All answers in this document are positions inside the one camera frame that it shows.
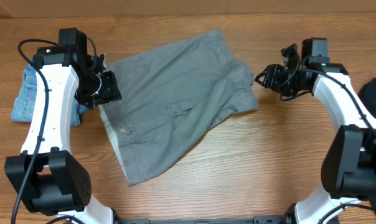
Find grey shorts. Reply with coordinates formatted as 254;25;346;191
99;29;258;185

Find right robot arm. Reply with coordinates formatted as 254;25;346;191
253;38;376;223

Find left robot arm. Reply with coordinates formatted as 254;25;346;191
4;28;121;224

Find folded blue denim jeans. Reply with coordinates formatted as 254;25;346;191
11;64;88;126

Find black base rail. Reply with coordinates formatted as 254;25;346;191
115;214;296;224

